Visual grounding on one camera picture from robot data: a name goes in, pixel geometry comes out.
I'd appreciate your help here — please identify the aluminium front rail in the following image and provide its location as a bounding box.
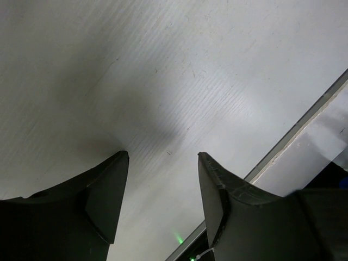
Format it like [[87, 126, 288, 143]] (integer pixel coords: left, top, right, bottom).
[[169, 73, 347, 260]]

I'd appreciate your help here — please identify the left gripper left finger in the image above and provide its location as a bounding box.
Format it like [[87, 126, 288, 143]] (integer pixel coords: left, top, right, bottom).
[[1, 151, 129, 260]]

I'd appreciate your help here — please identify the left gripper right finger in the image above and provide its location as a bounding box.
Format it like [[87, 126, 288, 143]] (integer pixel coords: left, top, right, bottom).
[[198, 152, 347, 260]]

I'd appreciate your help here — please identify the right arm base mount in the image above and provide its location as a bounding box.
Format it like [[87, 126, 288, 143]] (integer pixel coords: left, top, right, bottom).
[[179, 160, 348, 261]]

